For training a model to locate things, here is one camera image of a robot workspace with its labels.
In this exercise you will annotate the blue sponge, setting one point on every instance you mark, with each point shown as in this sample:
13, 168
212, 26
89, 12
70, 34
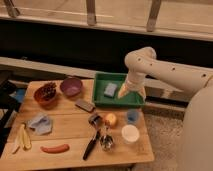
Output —
110, 90

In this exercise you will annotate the black handled tool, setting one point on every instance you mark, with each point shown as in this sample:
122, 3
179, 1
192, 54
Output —
91, 145

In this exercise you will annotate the white plastic cup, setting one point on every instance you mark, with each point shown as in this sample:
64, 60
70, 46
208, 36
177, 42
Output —
130, 134

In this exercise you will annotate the red bowl with grapes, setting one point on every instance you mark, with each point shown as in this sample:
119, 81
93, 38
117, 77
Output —
46, 94

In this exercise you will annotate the green plastic tray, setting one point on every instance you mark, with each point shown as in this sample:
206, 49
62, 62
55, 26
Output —
131, 100

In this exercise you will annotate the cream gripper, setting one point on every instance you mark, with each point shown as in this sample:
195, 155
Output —
134, 82

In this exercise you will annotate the purple bowl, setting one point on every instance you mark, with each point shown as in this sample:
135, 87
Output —
71, 86

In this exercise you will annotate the metal measuring cup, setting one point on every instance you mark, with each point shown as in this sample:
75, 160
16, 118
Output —
106, 140

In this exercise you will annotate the red pepper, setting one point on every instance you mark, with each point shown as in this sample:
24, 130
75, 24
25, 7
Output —
57, 149

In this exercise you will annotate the black chair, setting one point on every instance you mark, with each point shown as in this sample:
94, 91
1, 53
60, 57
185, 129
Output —
6, 102

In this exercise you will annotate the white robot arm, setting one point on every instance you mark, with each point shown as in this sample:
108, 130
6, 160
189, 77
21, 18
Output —
196, 143

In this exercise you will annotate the blue crumpled cloth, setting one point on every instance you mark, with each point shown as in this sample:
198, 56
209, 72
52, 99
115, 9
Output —
41, 124

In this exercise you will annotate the wooden table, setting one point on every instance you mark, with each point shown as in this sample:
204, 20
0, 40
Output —
70, 126

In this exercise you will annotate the blue plastic cup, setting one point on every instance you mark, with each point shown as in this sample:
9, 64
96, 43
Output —
132, 116

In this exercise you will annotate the orange apple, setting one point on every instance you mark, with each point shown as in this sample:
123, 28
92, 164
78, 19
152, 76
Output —
110, 119

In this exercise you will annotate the small metal can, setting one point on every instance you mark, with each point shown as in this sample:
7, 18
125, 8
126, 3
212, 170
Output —
95, 120

